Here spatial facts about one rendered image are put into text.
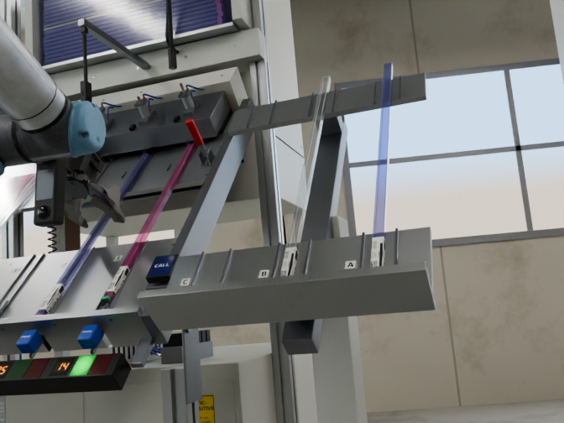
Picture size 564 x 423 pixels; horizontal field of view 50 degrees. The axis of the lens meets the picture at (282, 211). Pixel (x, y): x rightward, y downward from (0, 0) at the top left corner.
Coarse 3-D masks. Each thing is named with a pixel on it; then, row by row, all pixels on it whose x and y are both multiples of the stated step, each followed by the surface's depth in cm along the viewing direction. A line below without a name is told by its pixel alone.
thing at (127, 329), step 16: (0, 320) 97; (16, 320) 96; (32, 320) 95; (48, 320) 94; (64, 320) 93; (80, 320) 93; (96, 320) 92; (112, 320) 91; (128, 320) 91; (0, 336) 98; (16, 336) 98; (48, 336) 96; (64, 336) 96; (112, 336) 94; (128, 336) 93; (144, 336) 92; (0, 352) 101; (16, 352) 100
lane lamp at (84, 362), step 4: (80, 356) 89; (84, 356) 89; (88, 356) 89; (92, 356) 89; (80, 360) 89; (84, 360) 88; (88, 360) 88; (92, 360) 88; (76, 364) 88; (80, 364) 88; (84, 364) 88; (88, 364) 87; (72, 368) 88; (76, 368) 87; (80, 368) 87; (84, 368) 87; (88, 368) 87; (72, 372) 87; (76, 372) 87; (80, 372) 87; (84, 372) 86
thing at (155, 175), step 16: (176, 144) 138; (208, 144) 133; (96, 160) 143; (112, 160) 141; (128, 160) 138; (160, 160) 134; (176, 160) 131; (192, 160) 129; (0, 176) 152; (112, 176) 134; (144, 176) 129; (160, 176) 127; (192, 176) 123; (128, 192) 126; (144, 192) 125; (160, 192) 131; (176, 192) 129; (32, 208) 133
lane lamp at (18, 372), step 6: (18, 360) 93; (24, 360) 92; (30, 360) 92; (18, 366) 92; (24, 366) 91; (12, 372) 91; (18, 372) 90; (24, 372) 90; (12, 378) 90; (18, 378) 89
